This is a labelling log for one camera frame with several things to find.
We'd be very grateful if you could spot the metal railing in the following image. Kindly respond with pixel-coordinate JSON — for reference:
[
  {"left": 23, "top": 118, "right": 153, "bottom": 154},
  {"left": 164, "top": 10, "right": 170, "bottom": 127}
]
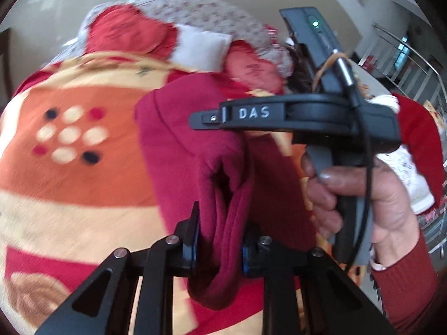
[{"left": 360, "top": 21, "right": 447, "bottom": 113}]

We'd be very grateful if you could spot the person's right forearm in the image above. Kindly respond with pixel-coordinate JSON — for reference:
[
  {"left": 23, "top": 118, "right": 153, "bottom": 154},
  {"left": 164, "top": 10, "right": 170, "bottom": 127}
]
[{"left": 369, "top": 230, "right": 447, "bottom": 335}]

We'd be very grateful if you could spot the black cable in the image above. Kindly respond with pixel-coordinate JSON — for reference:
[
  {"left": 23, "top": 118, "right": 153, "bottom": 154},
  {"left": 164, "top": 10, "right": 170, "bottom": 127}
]
[{"left": 334, "top": 56, "right": 377, "bottom": 273}]

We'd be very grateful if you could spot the floral headboard cover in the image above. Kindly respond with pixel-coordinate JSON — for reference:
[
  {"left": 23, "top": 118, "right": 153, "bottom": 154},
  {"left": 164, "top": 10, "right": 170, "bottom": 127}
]
[{"left": 75, "top": 0, "right": 294, "bottom": 77}]

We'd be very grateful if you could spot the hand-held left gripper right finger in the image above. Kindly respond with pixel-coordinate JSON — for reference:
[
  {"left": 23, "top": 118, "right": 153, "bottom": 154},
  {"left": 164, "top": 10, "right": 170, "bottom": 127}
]
[{"left": 241, "top": 225, "right": 397, "bottom": 335}]

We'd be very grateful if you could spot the dark carved cabinet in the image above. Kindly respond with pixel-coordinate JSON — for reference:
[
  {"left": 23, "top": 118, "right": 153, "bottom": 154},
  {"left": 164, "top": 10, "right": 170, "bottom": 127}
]
[{"left": 282, "top": 42, "right": 315, "bottom": 93}]

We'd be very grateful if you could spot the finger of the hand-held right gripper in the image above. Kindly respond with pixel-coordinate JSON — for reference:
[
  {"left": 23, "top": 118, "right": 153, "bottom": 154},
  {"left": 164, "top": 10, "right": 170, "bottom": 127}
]
[{"left": 189, "top": 109, "right": 226, "bottom": 130}]

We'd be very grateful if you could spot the white pillow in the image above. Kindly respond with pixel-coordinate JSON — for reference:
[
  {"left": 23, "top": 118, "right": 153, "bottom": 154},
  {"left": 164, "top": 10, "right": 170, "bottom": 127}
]
[{"left": 171, "top": 24, "right": 233, "bottom": 73}]

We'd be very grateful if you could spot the red cloth on chair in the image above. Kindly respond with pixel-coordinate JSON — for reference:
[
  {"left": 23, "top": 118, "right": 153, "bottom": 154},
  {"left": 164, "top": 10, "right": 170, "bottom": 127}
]
[{"left": 391, "top": 94, "right": 445, "bottom": 200}]

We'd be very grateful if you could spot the red white garment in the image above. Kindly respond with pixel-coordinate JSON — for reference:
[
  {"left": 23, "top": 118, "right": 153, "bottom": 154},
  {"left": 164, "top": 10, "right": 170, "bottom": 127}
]
[{"left": 363, "top": 84, "right": 436, "bottom": 214}]

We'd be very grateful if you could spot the printed orange red blanket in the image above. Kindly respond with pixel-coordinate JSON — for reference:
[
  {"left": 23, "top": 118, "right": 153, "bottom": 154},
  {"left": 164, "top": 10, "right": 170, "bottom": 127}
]
[{"left": 0, "top": 51, "right": 315, "bottom": 335}]

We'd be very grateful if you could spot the maroon short-sleeved sweater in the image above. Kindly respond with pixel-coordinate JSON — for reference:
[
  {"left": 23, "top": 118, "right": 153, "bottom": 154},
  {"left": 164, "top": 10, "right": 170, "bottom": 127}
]
[{"left": 134, "top": 73, "right": 315, "bottom": 312}]

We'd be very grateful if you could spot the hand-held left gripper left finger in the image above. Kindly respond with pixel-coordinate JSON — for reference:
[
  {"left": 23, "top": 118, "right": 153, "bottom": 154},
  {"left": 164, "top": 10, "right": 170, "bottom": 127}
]
[{"left": 35, "top": 200, "right": 201, "bottom": 335}]

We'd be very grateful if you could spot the person's right hand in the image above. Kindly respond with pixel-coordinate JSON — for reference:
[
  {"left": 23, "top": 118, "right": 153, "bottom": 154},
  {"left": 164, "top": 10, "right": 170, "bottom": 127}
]
[{"left": 301, "top": 153, "right": 420, "bottom": 270}]

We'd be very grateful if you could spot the red heart-shaped pillow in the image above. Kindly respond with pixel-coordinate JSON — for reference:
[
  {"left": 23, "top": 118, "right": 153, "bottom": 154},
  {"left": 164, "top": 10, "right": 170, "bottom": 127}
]
[
  {"left": 85, "top": 3, "right": 179, "bottom": 61},
  {"left": 223, "top": 40, "right": 284, "bottom": 95}
]

